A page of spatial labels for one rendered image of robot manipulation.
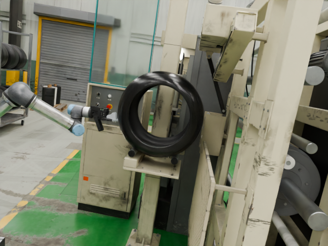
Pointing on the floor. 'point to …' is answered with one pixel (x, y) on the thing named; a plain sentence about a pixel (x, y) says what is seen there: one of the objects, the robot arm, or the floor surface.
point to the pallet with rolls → (53, 96)
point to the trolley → (5, 51)
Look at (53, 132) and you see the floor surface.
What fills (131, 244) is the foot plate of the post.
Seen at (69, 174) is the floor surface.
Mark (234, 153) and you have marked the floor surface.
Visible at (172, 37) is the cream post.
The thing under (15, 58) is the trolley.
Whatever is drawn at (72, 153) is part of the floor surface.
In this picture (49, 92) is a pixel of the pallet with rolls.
